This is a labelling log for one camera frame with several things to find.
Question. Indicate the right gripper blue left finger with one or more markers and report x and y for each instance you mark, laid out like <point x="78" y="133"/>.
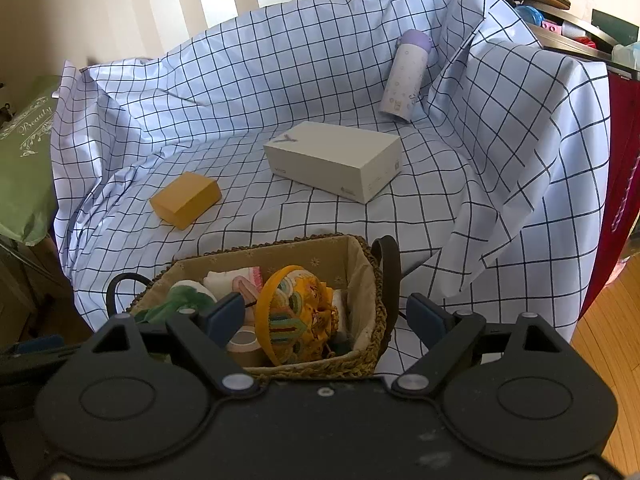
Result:
<point x="197" y="343"/>

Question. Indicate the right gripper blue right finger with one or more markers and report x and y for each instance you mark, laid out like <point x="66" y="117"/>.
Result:
<point x="449" y="339"/>

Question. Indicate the beige tape roll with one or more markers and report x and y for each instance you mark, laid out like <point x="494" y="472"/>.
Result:
<point x="244" y="348"/>

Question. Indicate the green cloth bundle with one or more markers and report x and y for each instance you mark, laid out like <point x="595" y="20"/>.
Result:
<point x="175" y="302"/>

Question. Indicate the orange patterned headband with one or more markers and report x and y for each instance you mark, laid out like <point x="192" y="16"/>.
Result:
<point x="278" y="325"/>

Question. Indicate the white pink towel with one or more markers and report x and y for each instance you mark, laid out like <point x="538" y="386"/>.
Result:
<point x="246" y="281"/>

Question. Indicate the orange drawstring pouch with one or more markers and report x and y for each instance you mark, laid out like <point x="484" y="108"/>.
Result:
<point x="321" y="316"/>

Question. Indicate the woven lined basket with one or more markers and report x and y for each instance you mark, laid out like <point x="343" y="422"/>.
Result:
<point x="365" y="278"/>

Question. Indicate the yellow cardboard box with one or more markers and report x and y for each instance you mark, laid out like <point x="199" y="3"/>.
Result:
<point x="185" y="199"/>

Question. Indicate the long white box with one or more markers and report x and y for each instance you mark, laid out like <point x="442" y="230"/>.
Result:
<point x="349" y="162"/>

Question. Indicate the blue checkered sheet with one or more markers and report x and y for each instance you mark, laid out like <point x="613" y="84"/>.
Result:
<point x="499" y="201"/>

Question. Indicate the white purple water bottle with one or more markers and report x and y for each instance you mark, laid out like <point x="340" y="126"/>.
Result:
<point x="404" y="82"/>

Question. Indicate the cluttered side shelf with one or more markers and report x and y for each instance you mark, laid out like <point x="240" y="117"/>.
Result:
<point x="605" y="30"/>

